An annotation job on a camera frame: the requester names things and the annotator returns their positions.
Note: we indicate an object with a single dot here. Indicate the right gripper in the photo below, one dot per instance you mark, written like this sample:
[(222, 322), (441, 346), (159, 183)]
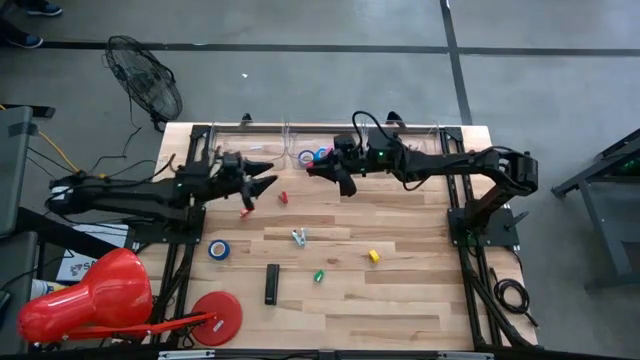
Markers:
[(357, 164)]

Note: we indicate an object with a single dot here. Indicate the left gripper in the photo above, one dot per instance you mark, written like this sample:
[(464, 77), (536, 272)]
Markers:
[(230, 181)]

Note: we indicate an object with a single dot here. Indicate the light blue tape roll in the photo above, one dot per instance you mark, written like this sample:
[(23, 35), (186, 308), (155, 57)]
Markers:
[(319, 152)]

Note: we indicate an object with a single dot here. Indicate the purple tape roll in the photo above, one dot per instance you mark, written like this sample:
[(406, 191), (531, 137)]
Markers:
[(300, 159)]

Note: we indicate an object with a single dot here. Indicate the red mini stapler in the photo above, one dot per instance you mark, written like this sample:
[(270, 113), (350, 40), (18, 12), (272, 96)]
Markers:
[(283, 198), (244, 214)]

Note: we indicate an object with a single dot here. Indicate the clear plastic bin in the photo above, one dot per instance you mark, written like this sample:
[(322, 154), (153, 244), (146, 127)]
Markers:
[(430, 142), (295, 140), (265, 145)]

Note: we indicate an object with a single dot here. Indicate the teal staple remover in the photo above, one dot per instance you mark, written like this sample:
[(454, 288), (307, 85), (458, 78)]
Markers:
[(299, 238)]

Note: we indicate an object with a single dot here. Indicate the dark blue tape roll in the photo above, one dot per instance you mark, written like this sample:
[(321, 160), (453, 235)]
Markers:
[(211, 250)]

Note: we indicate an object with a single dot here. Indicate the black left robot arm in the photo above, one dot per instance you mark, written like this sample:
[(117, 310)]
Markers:
[(125, 197)]

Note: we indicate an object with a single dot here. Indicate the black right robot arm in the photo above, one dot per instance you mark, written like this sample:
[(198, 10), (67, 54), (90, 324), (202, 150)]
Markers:
[(450, 162)]

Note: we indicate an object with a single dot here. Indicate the yellow mini stapler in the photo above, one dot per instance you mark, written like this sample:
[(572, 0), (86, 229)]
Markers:
[(374, 256)]

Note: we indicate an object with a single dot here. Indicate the long black stapler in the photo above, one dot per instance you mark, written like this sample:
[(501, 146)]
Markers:
[(272, 285)]

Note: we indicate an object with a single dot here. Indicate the green mini stapler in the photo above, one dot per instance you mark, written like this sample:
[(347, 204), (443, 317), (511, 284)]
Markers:
[(318, 276)]

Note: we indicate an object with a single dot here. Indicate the black table clamp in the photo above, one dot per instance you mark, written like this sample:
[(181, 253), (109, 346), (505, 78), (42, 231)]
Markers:
[(395, 119), (245, 119)]

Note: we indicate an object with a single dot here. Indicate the black floor fan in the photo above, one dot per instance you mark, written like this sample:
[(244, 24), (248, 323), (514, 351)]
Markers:
[(144, 77)]

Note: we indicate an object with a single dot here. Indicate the red desk lamp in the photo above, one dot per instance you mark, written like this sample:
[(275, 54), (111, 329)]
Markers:
[(100, 295)]

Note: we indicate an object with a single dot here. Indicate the white printed box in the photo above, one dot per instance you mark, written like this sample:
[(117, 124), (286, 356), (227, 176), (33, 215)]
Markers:
[(80, 267)]

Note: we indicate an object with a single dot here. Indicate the white plastic bottle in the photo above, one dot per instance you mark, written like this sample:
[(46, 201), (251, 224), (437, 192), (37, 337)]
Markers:
[(42, 288)]

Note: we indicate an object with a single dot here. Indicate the grey storage case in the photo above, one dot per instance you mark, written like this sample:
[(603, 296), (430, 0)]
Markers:
[(12, 170), (15, 270)]

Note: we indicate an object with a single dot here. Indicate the person's blue shoe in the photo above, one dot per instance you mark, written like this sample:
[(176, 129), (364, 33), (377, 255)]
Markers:
[(25, 40), (45, 9)]

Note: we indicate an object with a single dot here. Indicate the grey metal cart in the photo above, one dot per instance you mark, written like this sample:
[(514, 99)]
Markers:
[(600, 225)]

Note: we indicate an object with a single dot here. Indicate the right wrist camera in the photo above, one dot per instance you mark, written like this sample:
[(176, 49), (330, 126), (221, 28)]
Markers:
[(345, 143)]

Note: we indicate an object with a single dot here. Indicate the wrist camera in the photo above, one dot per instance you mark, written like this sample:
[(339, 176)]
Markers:
[(345, 143), (231, 161)]

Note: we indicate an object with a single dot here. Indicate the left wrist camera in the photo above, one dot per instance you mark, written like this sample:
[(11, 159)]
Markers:
[(231, 161)]

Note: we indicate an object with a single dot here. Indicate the grey metal mounting rail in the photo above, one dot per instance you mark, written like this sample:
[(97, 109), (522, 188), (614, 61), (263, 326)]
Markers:
[(320, 355)]

